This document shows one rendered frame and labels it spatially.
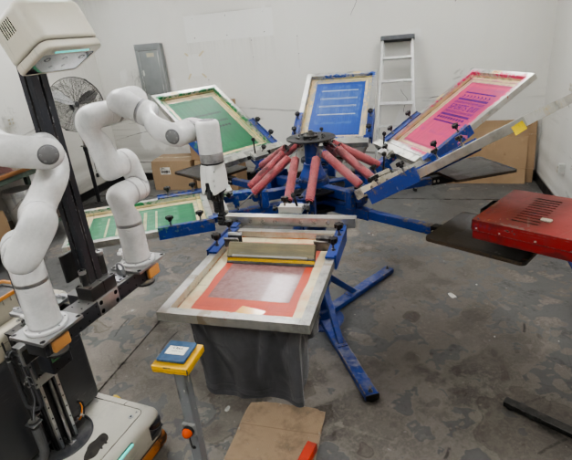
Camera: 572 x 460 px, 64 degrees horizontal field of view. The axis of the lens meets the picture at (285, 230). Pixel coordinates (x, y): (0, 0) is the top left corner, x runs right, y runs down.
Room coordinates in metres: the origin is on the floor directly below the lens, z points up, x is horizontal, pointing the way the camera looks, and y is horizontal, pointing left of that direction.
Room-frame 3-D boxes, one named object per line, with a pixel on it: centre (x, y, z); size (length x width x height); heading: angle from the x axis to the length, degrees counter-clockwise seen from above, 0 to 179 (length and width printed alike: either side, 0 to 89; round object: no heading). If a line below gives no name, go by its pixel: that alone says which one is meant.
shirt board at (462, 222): (2.26, -0.66, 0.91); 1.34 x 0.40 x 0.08; 43
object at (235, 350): (1.47, 0.20, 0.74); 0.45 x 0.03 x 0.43; 73
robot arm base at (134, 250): (1.61, 0.59, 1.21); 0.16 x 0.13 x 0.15; 66
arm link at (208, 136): (1.47, 0.24, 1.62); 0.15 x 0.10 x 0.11; 66
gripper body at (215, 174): (1.45, 0.21, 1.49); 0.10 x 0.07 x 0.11; 156
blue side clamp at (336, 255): (1.90, -0.23, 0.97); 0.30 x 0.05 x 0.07; 163
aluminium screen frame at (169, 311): (1.75, 0.11, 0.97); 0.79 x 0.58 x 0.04; 163
